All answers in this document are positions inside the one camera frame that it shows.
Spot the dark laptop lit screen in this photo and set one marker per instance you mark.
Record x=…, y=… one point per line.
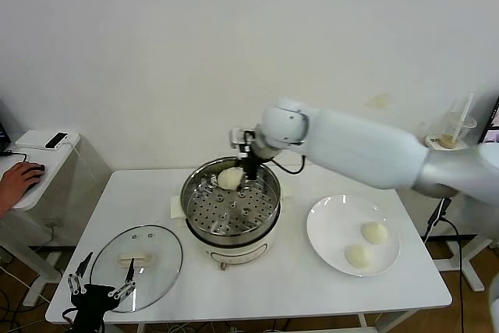
x=4, y=130

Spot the white steamed baozi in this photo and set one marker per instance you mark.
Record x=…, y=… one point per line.
x=231, y=178
x=358, y=257
x=375, y=232

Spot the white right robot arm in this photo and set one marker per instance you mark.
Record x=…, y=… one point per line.
x=351, y=142

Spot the person's bare hand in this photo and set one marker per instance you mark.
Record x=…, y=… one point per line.
x=21, y=179

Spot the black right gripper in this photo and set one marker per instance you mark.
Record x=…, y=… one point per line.
x=248, y=159

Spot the black laptop beside cup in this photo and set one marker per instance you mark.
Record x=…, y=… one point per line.
x=494, y=122

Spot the clear plastic drink cup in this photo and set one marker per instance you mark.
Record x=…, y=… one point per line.
x=452, y=132

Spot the person's bare forearm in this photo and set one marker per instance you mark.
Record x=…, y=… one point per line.
x=3, y=204

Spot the stainless steel steamer basket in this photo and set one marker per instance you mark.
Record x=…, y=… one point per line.
x=218, y=212

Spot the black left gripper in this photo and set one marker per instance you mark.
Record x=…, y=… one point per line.
x=95, y=302

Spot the black and white phone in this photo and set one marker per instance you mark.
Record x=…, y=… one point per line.
x=57, y=140

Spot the white desk with mouse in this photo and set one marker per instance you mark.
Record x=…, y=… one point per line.
x=58, y=155

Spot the round white plate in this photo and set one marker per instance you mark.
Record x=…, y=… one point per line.
x=339, y=212

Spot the small printed label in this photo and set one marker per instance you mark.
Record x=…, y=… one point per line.
x=433, y=140

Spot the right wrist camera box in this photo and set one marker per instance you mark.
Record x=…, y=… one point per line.
x=238, y=137

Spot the cream electric cooker base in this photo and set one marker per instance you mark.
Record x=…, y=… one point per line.
x=238, y=257

